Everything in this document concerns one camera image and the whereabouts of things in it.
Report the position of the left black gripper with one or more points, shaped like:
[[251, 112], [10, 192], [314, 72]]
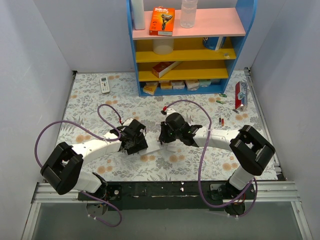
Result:
[[136, 146]]

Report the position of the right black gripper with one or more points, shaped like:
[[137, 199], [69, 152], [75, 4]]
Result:
[[163, 135]]

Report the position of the grey white remote control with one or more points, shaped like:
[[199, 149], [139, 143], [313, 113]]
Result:
[[152, 148]]

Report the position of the white battery cover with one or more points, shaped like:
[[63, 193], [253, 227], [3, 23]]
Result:
[[171, 148]]

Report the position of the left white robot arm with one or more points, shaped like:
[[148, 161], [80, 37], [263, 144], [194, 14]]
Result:
[[63, 168]]

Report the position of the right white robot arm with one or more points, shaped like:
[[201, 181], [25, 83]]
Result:
[[250, 148]]

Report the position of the small white remote control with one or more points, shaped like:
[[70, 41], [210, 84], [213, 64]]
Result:
[[104, 85]]

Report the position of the floral tablecloth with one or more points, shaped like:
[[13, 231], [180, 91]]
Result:
[[88, 109]]

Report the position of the white orange small box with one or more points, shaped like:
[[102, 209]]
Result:
[[166, 85]]

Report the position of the yellow orange small box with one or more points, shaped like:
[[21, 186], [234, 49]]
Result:
[[150, 89]]

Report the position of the white tan small box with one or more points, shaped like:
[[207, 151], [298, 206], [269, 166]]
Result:
[[192, 84]]

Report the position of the pale green small box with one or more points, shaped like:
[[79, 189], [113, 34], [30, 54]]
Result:
[[203, 83]]

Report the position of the red white long box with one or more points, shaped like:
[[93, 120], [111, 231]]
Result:
[[162, 68]]

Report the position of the blue shelf unit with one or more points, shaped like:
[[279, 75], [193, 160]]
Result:
[[198, 62]]

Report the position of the red toothpaste box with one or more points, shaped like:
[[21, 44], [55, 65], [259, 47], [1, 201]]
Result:
[[241, 96]]

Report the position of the white translucent cup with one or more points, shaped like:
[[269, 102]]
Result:
[[162, 46]]

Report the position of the blue white can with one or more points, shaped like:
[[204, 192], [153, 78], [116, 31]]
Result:
[[213, 43]]

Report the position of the orange razor box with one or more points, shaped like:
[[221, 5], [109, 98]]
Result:
[[162, 21]]

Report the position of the clear plastic bottle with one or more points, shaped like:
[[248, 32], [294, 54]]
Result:
[[188, 13]]

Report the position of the white bottle on shelf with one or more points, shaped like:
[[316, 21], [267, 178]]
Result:
[[138, 14]]

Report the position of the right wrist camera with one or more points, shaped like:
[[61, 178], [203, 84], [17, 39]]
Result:
[[166, 111]]

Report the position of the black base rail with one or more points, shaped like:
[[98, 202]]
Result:
[[162, 195]]

